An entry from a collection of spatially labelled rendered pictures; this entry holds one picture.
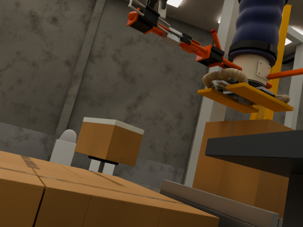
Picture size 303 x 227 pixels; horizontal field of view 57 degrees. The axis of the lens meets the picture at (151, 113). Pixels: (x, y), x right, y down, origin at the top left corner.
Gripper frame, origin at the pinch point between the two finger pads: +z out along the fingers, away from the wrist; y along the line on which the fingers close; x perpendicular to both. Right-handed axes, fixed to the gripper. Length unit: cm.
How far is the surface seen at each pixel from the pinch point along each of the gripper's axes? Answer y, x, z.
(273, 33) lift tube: -8, -57, -10
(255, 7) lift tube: -4, -49, -22
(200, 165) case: 21, -43, 54
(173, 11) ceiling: 805, -417, -521
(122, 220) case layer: -16, 10, 72
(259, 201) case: -15, -45, 65
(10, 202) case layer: -18, 40, 68
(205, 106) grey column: 109, -106, 1
